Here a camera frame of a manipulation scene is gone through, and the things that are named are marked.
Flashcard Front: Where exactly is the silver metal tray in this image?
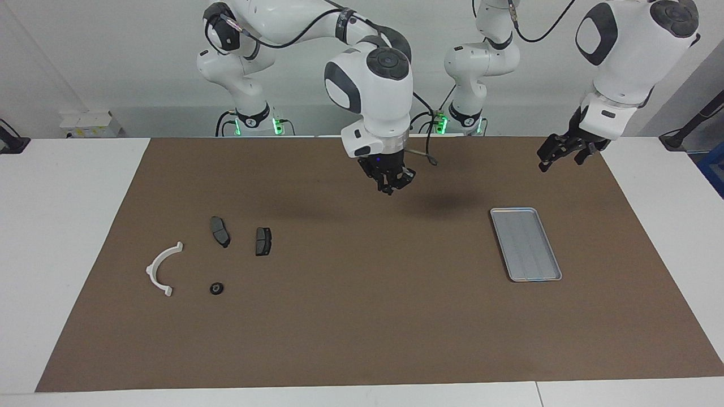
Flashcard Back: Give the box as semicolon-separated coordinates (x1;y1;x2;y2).
490;207;563;282

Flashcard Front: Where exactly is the blue crate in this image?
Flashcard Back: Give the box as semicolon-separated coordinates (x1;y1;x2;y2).
697;148;724;198

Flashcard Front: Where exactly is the brown table mat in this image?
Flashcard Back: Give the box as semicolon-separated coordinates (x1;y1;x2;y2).
35;137;724;392

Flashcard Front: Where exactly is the long curved grey brake pad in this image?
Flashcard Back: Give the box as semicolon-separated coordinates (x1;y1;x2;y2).
210;217;231;249

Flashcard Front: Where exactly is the white box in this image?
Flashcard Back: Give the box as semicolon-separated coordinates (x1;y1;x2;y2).
59;110;122;139

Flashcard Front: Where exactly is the black table clamp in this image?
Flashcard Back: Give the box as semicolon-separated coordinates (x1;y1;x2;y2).
0;119;30;154

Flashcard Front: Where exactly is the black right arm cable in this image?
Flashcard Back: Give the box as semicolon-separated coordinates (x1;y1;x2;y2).
223;0;439;166

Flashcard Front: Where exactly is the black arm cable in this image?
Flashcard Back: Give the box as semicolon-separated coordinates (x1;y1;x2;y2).
507;0;578;44
223;0;439;166

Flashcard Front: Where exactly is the black left base cable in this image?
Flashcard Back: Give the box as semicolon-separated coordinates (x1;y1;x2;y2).
410;85;456;135

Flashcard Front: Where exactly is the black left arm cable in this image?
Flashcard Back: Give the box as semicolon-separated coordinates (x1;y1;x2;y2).
507;0;578;44

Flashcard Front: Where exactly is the white curved plastic bracket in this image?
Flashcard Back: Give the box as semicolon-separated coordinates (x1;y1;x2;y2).
146;242;184;297

